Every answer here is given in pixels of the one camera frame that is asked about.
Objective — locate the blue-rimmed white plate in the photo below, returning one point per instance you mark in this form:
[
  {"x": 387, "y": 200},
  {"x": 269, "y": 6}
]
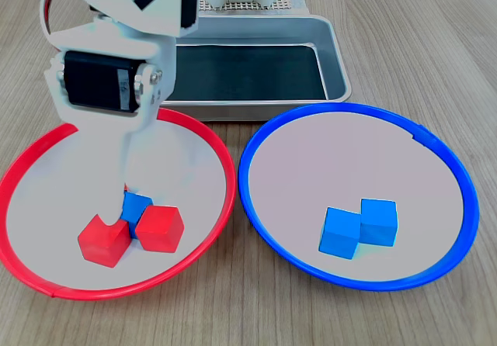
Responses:
[{"x": 330, "y": 160}]

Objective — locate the black tray mat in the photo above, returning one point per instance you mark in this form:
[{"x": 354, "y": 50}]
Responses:
[{"x": 252, "y": 74}]

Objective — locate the red-rimmed white plate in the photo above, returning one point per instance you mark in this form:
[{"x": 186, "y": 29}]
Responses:
[{"x": 186, "y": 160}]

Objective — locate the red cube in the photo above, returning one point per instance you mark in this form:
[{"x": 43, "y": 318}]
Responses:
[
  {"x": 103, "y": 245},
  {"x": 159, "y": 229}
]

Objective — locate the steel tray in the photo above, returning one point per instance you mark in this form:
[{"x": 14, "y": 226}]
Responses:
[{"x": 334, "y": 51}]

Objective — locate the blue cube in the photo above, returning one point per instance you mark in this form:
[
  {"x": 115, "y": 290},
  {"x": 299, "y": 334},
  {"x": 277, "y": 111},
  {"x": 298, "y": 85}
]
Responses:
[
  {"x": 339, "y": 233},
  {"x": 134, "y": 210},
  {"x": 379, "y": 222}
]

